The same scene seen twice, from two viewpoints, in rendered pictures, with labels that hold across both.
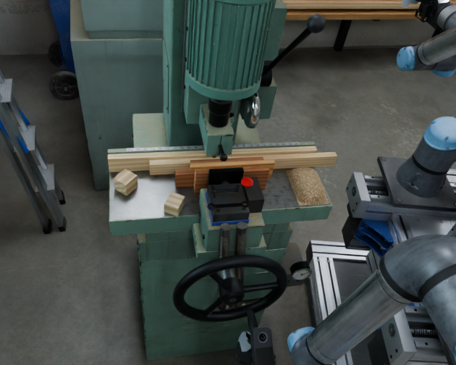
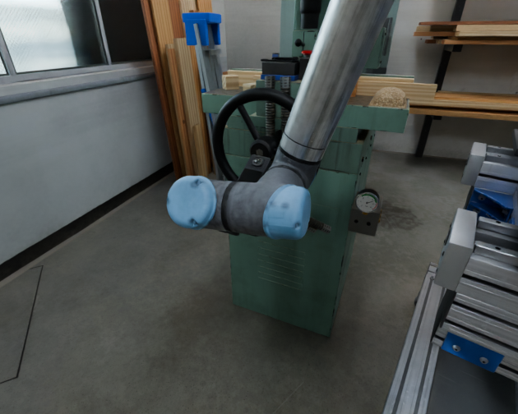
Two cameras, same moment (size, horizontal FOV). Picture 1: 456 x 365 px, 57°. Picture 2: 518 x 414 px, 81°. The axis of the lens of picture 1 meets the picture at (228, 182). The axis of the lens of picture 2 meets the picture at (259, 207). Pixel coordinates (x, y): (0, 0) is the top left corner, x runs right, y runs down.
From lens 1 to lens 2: 0.86 m
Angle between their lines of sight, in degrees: 35
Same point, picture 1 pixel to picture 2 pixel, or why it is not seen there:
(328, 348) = (291, 119)
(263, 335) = (259, 159)
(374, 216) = (492, 186)
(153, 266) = (233, 163)
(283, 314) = (377, 328)
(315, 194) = (390, 96)
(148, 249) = (228, 137)
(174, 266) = not seen: hidden behind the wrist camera
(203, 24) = not seen: outside the picture
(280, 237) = (349, 153)
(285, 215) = (352, 115)
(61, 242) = not seen: hidden behind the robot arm
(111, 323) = (224, 270)
